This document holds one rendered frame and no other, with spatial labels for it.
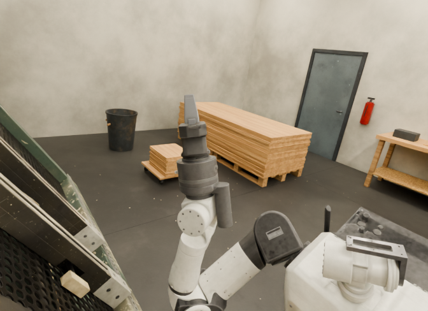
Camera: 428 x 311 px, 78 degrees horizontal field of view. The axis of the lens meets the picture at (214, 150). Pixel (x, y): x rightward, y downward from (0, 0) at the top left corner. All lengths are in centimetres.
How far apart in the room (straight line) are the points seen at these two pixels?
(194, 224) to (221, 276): 21
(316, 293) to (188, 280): 28
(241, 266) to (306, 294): 17
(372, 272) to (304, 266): 16
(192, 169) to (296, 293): 34
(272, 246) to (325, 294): 15
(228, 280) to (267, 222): 17
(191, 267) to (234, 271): 12
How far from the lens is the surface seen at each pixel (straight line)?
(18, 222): 80
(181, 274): 69
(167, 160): 356
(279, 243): 69
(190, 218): 57
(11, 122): 175
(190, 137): 52
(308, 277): 64
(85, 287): 88
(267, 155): 387
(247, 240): 73
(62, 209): 116
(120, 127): 467
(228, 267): 73
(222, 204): 58
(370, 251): 53
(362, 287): 59
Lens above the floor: 173
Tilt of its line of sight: 19 degrees down
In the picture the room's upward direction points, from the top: 8 degrees clockwise
